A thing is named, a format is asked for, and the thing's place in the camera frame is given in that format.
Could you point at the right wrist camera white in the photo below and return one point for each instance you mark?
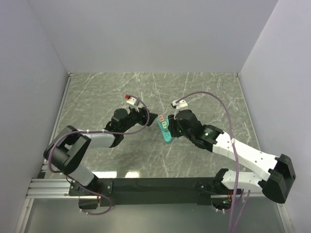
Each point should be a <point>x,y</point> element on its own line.
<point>179,106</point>

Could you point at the teal triangular power strip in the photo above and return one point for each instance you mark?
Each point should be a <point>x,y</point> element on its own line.
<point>167,139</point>

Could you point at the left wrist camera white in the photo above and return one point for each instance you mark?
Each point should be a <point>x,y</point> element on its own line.
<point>132,102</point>

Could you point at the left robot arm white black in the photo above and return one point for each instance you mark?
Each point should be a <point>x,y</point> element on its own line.
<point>68,155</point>

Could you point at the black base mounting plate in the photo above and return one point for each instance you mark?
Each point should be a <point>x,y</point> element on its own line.
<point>126,191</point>

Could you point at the aluminium frame rail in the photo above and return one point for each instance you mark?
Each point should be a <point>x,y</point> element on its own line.
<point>41,189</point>

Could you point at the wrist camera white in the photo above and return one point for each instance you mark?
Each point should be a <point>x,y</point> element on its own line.
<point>179,106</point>
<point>132,102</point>

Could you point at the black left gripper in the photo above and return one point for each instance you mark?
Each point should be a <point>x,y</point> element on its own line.
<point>142,112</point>

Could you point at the pink plug adapter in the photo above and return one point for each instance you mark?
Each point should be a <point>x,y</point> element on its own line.
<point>161,118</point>

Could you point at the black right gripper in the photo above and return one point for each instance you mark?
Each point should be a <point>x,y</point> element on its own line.
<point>172,123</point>

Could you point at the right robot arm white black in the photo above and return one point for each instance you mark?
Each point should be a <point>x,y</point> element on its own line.
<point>270,174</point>

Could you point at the green plug adapter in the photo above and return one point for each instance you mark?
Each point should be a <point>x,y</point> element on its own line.
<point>164,124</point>

